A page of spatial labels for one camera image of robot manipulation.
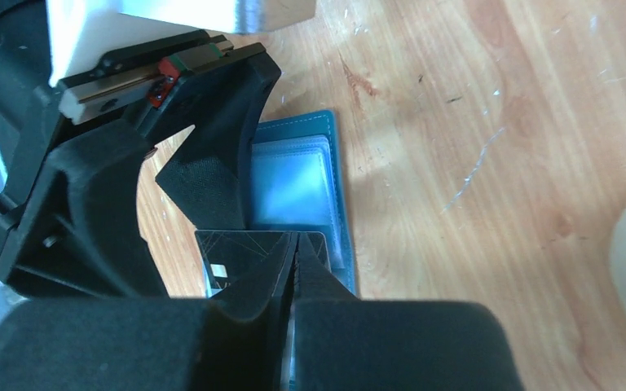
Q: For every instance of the blue leather card holder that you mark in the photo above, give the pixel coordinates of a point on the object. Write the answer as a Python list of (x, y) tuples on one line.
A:
[(298, 185)]

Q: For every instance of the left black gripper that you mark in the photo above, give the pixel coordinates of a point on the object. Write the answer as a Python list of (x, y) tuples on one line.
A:
[(73, 185)]

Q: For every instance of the black VIP credit card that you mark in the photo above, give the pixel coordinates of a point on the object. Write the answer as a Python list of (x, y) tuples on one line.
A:
[(229, 256)]

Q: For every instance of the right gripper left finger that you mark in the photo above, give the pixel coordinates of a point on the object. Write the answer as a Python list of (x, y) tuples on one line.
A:
[(232, 341)]

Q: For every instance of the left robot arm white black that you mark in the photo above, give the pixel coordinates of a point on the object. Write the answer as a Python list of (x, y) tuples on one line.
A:
[(25, 67)]

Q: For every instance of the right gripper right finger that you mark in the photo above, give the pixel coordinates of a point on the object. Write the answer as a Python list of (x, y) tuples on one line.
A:
[(342, 342)]

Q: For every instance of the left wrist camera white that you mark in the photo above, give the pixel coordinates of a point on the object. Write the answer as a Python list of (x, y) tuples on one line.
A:
[(81, 31)]

